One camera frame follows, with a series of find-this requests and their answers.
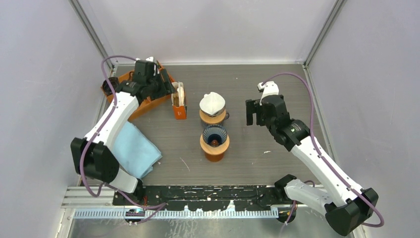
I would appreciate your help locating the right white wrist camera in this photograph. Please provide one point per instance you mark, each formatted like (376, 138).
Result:
(267, 89)

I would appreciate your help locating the black cup beside tray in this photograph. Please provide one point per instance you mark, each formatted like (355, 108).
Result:
(106, 86)

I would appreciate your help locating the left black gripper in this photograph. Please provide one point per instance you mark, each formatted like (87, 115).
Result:
(164, 87)

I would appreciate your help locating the light blue cloth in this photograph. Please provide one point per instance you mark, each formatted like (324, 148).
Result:
(135, 153)

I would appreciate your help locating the white paper coffee filter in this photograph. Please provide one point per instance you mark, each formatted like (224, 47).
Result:
(212, 104)

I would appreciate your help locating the orange wooden compartment tray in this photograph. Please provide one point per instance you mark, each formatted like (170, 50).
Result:
(147, 104)

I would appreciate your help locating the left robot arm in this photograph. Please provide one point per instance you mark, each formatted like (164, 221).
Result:
(92, 155)

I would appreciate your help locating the amber glass carafe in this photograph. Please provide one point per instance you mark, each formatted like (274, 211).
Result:
(214, 158)

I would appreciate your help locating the clear glass mug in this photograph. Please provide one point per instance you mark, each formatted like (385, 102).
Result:
(214, 120)

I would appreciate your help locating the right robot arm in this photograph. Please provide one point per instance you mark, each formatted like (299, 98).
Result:
(343, 202)

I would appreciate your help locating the orange coffee filter box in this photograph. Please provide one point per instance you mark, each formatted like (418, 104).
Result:
(180, 113)

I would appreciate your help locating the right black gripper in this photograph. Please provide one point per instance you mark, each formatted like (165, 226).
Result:
(251, 106)

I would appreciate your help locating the blue glass dripper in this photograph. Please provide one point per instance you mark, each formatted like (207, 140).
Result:
(215, 135)

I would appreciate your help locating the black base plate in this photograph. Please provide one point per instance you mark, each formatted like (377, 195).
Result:
(206, 202)

